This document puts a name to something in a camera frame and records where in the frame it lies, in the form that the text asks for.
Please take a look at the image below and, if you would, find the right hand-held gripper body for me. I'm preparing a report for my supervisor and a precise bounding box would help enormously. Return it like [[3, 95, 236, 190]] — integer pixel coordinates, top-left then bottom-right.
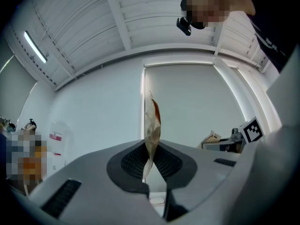
[[230, 117, 264, 153]]

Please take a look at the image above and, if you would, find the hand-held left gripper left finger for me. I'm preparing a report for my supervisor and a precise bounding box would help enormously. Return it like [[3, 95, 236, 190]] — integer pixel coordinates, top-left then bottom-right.
[[28, 139, 166, 225]]

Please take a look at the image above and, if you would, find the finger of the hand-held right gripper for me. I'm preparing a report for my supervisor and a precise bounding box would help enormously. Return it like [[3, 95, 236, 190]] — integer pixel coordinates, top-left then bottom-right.
[[204, 138, 241, 154]]

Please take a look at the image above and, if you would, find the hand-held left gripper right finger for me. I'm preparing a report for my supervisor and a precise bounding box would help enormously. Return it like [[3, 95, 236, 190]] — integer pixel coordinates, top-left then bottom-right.
[[153, 139, 243, 223]]

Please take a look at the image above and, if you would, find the white orange snack packet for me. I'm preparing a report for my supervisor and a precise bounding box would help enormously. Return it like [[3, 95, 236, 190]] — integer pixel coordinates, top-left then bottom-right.
[[142, 90, 162, 180]]

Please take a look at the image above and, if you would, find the clear container red label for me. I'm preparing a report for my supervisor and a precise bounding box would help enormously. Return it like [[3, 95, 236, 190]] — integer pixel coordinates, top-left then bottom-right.
[[48, 119, 75, 173]]

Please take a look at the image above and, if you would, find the grey roller blind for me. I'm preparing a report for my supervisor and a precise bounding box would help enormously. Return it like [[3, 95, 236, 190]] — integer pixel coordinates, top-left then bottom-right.
[[143, 63, 247, 148]]

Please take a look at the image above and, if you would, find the person's dark shirt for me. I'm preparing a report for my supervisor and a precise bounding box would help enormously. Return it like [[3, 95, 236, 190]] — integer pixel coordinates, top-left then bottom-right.
[[247, 12, 297, 74]]

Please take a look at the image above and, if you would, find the person's head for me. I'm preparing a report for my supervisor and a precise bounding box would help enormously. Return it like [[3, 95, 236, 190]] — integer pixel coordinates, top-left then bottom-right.
[[180, 0, 256, 30]]

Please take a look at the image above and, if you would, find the long ceiling light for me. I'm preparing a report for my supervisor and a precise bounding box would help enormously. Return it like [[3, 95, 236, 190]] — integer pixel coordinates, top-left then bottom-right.
[[23, 30, 48, 64]]

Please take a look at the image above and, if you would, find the black head-mounted camera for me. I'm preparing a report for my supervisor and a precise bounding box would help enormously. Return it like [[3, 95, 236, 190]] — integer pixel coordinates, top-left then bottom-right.
[[176, 16, 193, 37]]

